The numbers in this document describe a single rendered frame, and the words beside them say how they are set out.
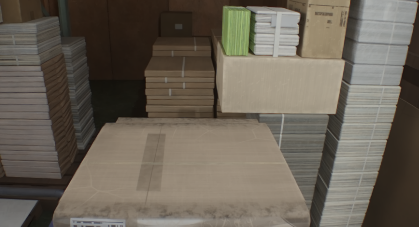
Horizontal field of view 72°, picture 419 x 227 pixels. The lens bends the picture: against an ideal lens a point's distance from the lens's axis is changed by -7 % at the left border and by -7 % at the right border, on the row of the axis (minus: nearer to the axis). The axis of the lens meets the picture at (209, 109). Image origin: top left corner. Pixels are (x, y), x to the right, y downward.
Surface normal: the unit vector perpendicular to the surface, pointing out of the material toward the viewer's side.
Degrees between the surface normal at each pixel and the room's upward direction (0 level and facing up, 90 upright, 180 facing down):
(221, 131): 0
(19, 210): 0
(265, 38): 90
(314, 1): 89
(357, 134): 90
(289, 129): 90
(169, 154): 0
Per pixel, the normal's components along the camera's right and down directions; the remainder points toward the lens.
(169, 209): 0.03, -0.92
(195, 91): 0.05, 0.36
